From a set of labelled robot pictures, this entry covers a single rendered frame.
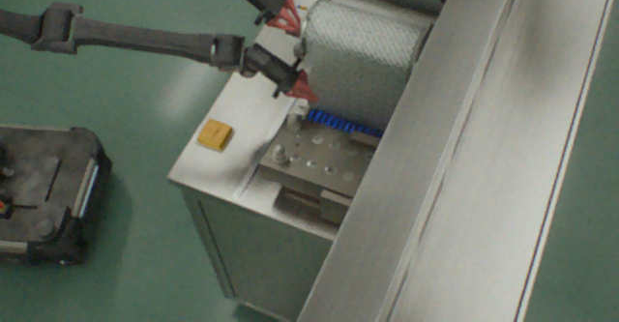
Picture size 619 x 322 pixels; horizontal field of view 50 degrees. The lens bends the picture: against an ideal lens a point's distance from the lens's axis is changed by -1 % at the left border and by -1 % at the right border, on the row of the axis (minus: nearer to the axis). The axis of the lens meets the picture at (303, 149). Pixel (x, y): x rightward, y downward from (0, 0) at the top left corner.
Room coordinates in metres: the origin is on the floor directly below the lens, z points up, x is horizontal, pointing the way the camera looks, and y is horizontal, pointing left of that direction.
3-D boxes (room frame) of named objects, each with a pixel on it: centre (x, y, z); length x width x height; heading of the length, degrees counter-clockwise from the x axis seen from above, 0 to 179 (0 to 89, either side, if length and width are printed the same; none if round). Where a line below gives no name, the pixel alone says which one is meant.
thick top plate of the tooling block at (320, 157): (0.83, -0.11, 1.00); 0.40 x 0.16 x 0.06; 61
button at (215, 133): (1.04, 0.23, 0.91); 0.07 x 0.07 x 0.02; 61
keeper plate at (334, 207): (0.75, -0.07, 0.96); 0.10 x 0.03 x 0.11; 61
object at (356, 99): (0.96, -0.13, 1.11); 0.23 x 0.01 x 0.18; 61
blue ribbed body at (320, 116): (0.94, -0.12, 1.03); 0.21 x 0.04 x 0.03; 61
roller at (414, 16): (1.11, -0.22, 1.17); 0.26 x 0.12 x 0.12; 61
